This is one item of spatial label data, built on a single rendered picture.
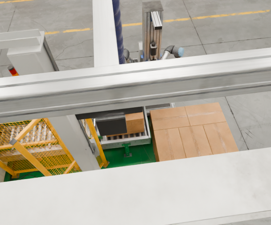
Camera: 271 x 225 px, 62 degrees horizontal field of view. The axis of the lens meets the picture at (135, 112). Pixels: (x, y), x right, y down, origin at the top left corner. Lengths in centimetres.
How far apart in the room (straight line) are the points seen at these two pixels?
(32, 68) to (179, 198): 97
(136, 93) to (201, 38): 558
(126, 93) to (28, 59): 65
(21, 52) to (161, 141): 272
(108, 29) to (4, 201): 81
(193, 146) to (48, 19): 545
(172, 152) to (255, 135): 177
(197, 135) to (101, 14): 280
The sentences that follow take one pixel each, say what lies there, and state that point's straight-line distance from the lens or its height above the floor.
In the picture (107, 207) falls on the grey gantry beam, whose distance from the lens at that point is 47.
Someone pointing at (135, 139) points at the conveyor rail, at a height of 59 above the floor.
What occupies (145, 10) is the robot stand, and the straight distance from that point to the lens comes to 317.
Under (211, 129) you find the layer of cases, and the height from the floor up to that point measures 54.
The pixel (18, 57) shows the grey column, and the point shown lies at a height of 298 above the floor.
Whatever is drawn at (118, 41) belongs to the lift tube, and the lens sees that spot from 236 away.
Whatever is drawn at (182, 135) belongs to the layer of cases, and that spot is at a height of 54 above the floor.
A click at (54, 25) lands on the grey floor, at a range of 702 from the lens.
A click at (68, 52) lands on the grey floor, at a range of 597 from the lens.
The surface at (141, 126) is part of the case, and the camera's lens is 342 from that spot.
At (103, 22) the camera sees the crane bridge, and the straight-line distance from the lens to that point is 114.
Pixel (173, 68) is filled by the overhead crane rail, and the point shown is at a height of 321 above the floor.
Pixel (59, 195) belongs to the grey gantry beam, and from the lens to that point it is 50.
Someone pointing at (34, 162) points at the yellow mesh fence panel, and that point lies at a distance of 235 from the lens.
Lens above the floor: 367
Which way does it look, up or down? 55 degrees down
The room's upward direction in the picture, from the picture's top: 3 degrees counter-clockwise
